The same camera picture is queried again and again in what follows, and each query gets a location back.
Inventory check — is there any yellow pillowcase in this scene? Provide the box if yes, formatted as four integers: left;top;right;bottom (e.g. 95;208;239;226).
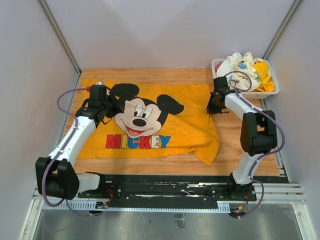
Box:
78;81;220;165

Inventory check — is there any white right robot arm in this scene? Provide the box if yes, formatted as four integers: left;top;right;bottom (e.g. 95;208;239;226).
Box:
206;76;278;198

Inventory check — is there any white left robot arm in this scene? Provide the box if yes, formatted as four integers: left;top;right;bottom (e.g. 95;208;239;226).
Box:
35;82;123;207

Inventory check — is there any white crumpled cloth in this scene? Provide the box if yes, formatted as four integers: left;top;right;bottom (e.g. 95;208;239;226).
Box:
216;52;261;92

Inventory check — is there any white plastic basket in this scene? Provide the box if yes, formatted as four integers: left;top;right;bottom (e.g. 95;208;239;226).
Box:
211;58;280;100

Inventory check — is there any yellow cloth in basket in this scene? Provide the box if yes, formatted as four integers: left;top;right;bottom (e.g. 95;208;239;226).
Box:
253;61;275;93

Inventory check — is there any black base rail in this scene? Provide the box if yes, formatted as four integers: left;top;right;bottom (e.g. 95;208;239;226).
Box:
77;174;289;203

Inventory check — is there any white cable duct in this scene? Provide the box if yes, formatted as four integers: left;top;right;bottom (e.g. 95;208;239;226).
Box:
56;196;231;213

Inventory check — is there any aluminium frame post left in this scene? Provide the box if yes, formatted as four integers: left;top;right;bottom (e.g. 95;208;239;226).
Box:
37;0;82;76

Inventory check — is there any aluminium frame post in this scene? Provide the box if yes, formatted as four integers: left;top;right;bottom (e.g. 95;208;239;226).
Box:
37;0;82;76
262;0;304;60

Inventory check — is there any aluminium frame post right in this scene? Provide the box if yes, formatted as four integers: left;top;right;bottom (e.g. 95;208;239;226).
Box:
262;0;304;60

